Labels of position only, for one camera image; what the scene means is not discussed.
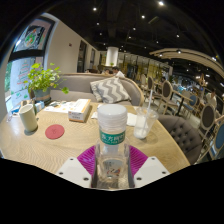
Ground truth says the group of round-back chairs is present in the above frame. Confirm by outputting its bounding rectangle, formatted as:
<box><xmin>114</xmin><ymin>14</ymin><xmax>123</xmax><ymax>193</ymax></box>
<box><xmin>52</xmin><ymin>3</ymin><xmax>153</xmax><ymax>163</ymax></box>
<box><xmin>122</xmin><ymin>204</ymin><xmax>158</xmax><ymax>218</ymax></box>
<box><xmin>139</xmin><ymin>74</ymin><xmax>224</xmax><ymax>161</ymax></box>

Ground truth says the clear plastic cup with straw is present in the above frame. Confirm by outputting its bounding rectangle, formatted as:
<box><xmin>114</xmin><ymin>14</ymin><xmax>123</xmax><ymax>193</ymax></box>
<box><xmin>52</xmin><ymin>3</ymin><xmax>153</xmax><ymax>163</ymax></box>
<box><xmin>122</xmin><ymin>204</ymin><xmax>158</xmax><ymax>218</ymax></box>
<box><xmin>133</xmin><ymin>89</ymin><xmax>160</xmax><ymax>140</ymax></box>

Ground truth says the grey curved sofa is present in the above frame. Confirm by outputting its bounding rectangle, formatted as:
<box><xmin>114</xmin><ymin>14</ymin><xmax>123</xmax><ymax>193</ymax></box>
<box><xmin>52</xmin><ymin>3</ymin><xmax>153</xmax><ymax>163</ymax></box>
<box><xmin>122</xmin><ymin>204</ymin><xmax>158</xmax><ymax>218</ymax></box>
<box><xmin>49</xmin><ymin>72</ymin><xmax>146</xmax><ymax>107</ymax></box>

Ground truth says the green potted plant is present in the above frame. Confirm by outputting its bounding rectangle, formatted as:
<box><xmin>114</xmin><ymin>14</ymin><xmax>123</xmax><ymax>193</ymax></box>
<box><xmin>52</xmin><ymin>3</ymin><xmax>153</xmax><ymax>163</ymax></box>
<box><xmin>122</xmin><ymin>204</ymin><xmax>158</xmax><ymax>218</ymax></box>
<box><xmin>23</xmin><ymin>62</ymin><xmax>70</xmax><ymax>104</ymax></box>

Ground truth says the person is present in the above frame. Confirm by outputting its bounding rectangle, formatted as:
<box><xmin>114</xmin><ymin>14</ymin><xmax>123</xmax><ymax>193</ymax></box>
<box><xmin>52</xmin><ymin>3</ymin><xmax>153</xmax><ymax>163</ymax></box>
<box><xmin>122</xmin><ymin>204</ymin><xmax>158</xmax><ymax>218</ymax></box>
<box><xmin>111</xmin><ymin>66</ymin><xmax>126</xmax><ymax>79</ymax></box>

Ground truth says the colourful window poster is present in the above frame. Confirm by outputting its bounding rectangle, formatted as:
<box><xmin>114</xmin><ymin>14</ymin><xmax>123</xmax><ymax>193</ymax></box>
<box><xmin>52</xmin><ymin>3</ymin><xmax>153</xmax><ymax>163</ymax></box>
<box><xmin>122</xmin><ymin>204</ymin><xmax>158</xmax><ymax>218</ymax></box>
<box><xmin>13</xmin><ymin>18</ymin><xmax>54</xmax><ymax>53</ymax></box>

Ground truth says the white ceramic mug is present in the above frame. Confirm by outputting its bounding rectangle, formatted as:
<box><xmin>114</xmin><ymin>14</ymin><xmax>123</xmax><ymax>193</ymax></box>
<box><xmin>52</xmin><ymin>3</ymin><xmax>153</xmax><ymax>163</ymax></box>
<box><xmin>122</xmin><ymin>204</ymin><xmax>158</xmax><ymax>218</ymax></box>
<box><xmin>18</xmin><ymin>103</ymin><xmax>39</xmax><ymax>133</ymax></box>

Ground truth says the grey chevron pillow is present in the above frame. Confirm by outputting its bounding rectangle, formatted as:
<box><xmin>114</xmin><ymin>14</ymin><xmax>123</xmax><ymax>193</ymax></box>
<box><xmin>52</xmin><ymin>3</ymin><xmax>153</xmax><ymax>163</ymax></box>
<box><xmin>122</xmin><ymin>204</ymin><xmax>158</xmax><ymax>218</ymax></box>
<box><xmin>89</xmin><ymin>77</ymin><xmax>132</xmax><ymax>104</ymax></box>

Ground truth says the white paper napkin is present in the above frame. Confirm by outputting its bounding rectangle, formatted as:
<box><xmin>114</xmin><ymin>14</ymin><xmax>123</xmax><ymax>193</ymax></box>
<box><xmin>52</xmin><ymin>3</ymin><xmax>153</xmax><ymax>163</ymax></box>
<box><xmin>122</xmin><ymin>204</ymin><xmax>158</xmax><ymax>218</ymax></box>
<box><xmin>126</xmin><ymin>112</ymin><xmax>138</xmax><ymax>128</ymax></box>

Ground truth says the group of ceiling lights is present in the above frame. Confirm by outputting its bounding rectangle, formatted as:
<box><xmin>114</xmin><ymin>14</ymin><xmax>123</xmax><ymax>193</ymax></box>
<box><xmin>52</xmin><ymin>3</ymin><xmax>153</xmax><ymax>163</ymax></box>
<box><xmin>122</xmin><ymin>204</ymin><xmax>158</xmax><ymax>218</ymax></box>
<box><xmin>91</xmin><ymin>0</ymin><xmax>221</xmax><ymax>61</ymax></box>

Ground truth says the white printed leaflet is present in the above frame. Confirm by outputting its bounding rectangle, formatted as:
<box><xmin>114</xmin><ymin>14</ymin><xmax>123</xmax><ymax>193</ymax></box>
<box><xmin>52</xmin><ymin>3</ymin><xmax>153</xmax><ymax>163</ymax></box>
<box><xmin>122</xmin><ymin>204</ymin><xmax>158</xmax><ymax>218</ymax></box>
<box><xmin>43</xmin><ymin>101</ymin><xmax>76</xmax><ymax>114</ymax></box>

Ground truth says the grey tufted chair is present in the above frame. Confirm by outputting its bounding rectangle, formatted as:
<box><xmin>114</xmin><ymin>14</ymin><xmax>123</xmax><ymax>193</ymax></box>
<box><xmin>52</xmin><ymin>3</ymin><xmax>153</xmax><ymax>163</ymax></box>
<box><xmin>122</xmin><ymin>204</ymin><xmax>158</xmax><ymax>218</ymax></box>
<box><xmin>157</xmin><ymin>114</ymin><xmax>204</xmax><ymax>166</ymax></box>

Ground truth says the flat round red coaster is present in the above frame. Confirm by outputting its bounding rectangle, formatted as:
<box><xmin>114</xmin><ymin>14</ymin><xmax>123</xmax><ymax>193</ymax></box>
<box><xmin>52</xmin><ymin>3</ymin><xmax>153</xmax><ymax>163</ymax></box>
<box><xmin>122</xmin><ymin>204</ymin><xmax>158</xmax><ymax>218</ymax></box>
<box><xmin>44</xmin><ymin>123</ymin><xmax>66</xmax><ymax>140</ymax></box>

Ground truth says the light blue carton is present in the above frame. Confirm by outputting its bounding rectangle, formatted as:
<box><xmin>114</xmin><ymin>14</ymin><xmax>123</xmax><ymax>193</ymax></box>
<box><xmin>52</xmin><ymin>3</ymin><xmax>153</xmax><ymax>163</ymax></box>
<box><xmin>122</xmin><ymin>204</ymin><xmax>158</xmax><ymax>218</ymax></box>
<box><xmin>34</xmin><ymin>100</ymin><xmax>46</xmax><ymax>113</ymax></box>

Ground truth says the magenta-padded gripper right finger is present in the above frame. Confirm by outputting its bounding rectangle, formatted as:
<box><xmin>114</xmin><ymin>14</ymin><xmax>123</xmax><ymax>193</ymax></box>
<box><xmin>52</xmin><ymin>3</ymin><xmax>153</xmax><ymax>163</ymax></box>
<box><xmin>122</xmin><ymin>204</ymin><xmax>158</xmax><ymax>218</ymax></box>
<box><xmin>128</xmin><ymin>144</ymin><xmax>171</xmax><ymax>190</ymax></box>

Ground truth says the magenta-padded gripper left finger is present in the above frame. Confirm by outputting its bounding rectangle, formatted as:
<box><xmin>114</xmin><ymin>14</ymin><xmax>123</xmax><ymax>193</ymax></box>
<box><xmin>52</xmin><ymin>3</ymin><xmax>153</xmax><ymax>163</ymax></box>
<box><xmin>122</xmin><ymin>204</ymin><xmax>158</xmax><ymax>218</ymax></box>
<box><xmin>55</xmin><ymin>144</ymin><xmax>99</xmax><ymax>190</ymax></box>

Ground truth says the white round column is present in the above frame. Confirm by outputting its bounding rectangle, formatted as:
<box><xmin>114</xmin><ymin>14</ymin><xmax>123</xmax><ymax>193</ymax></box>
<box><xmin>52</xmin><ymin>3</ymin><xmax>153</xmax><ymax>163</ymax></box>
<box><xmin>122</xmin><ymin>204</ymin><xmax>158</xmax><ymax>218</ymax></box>
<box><xmin>105</xmin><ymin>46</ymin><xmax>119</xmax><ymax>67</ymax></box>

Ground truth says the clear plastic water bottle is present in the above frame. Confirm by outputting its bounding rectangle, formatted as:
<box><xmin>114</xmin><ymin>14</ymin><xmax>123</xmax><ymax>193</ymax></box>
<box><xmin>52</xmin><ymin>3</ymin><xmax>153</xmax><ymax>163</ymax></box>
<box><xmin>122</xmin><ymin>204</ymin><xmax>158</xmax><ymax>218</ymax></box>
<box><xmin>94</xmin><ymin>103</ymin><xmax>132</xmax><ymax>190</ymax></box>

